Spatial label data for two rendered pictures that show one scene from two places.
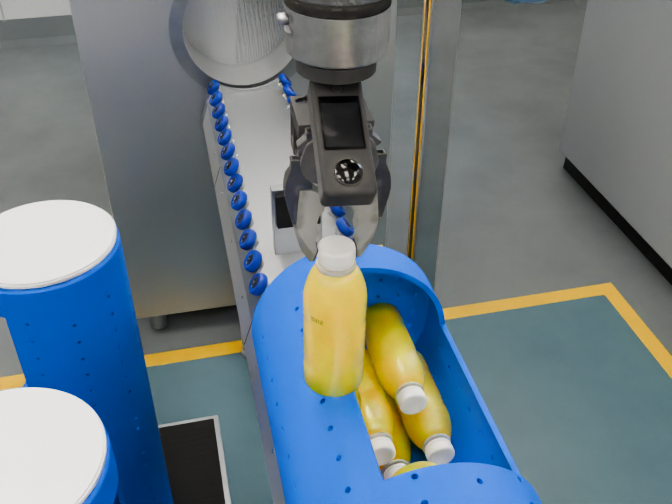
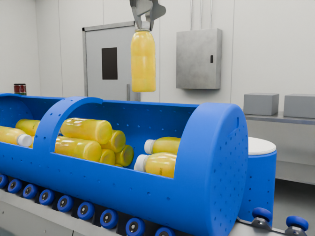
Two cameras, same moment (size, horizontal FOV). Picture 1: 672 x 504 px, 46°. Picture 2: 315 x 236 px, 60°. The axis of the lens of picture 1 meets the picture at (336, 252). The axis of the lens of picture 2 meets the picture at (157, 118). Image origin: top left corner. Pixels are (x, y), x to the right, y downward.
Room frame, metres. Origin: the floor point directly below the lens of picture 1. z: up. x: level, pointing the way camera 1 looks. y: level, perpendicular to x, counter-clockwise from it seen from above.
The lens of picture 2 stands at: (1.18, -0.52, 1.28)
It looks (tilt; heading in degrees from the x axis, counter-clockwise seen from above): 8 degrees down; 134
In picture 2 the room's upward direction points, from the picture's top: straight up
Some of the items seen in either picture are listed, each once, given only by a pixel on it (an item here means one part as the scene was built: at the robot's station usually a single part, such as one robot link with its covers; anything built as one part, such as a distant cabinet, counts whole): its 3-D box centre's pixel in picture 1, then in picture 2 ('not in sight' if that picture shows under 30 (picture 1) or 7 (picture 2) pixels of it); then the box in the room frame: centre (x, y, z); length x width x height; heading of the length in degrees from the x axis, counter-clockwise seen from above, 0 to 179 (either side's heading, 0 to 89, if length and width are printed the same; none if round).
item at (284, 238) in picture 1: (297, 220); not in sight; (1.31, 0.08, 1.00); 0.10 x 0.04 x 0.15; 103
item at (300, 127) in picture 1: (333, 112); not in sight; (0.66, 0.00, 1.57); 0.09 x 0.08 x 0.12; 10
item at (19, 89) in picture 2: not in sight; (19, 88); (-0.44, 0.06, 1.23); 0.06 x 0.06 x 0.04
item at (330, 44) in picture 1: (333, 29); not in sight; (0.65, 0.00, 1.65); 0.10 x 0.09 x 0.05; 100
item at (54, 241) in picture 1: (41, 241); not in sight; (1.20, 0.55, 1.03); 0.28 x 0.28 x 0.01
